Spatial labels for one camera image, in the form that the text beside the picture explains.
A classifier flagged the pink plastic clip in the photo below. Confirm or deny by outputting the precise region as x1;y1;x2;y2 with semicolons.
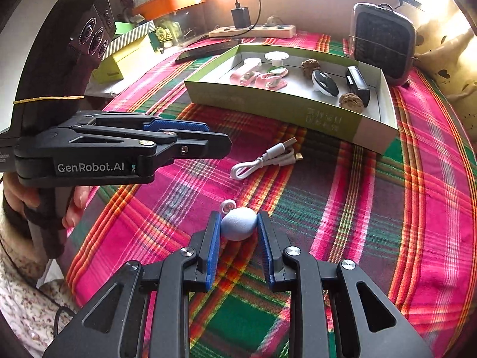
230;57;262;87

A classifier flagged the white usb cable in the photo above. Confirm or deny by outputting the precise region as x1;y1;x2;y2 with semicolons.
230;136;304;181

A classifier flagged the white knob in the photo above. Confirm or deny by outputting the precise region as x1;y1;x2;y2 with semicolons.
220;199;257;242

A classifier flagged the white green spool holder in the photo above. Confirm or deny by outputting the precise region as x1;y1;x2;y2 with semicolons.
264;51;289;67

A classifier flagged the brown walnut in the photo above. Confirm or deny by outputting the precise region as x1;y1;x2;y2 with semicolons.
339;92;365;114
301;58;320;79

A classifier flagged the black rectangular device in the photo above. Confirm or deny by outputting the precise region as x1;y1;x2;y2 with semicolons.
345;66;370;107

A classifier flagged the person left hand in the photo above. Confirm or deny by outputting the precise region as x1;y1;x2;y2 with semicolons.
2;170;92;231

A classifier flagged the yellow box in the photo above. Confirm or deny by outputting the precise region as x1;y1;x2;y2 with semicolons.
92;36;156;84

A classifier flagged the black smartphone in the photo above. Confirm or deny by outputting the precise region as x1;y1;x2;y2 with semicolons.
175;39;242;64

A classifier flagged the striped box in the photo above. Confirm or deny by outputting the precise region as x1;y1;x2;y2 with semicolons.
102;20;155;60

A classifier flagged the green box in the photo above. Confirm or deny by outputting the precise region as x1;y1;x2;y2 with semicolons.
114;22;136;38

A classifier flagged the plaid pink green cloth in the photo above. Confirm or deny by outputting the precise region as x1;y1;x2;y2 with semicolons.
60;58;476;357

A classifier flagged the orange tray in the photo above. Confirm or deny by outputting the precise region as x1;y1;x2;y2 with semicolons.
132;0;205;20

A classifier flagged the white power strip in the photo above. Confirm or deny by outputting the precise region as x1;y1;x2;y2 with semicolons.
209;24;297;39

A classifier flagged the green white cardboard tray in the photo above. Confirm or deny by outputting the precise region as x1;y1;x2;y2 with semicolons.
185;44;398;154

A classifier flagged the grey portable fan heater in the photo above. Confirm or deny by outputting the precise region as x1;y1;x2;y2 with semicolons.
349;2;416;86

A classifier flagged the cream heart curtain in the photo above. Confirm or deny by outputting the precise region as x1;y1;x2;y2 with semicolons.
415;0;476;145

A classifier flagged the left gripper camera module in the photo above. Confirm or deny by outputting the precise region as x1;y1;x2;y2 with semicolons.
7;0;116;138

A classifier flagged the black charger with cable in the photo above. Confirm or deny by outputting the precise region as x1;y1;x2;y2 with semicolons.
230;0;262;33

